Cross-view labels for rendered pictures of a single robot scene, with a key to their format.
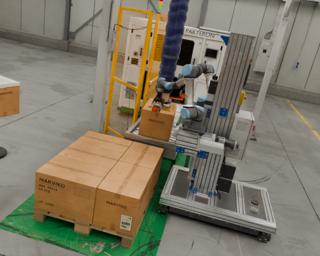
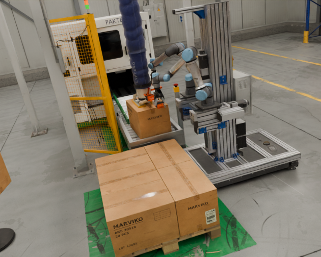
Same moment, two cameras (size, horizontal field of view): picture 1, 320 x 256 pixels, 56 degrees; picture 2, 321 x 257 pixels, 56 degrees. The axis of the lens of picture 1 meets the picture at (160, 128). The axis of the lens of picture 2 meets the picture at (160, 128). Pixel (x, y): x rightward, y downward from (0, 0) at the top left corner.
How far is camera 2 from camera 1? 1.28 m
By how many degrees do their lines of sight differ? 19
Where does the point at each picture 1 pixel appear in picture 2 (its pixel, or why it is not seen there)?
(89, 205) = (172, 222)
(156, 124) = (155, 120)
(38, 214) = not seen: outside the picture
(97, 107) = (73, 135)
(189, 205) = (230, 173)
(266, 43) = (148, 9)
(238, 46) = (217, 15)
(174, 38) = (138, 31)
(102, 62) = (60, 86)
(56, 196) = (136, 232)
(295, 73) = (182, 27)
